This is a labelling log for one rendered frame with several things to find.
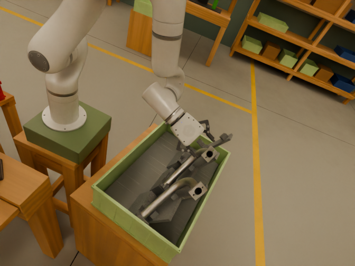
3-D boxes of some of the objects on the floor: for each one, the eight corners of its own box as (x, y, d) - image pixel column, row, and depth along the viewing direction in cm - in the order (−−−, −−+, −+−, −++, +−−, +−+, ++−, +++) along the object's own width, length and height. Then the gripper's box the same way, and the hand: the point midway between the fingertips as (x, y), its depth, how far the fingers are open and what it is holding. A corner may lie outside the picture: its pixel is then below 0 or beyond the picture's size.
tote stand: (135, 182, 195) (154, 122, 141) (182, 216, 186) (221, 165, 132) (75, 248, 147) (68, 195, 93) (134, 298, 138) (165, 270, 84)
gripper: (190, 103, 85) (218, 133, 87) (159, 132, 85) (188, 162, 87) (193, 101, 78) (224, 134, 80) (159, 133, 78) (190, 166, 79)
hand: (204, 147), depth 83 cm, fingers open, 8 cm apart
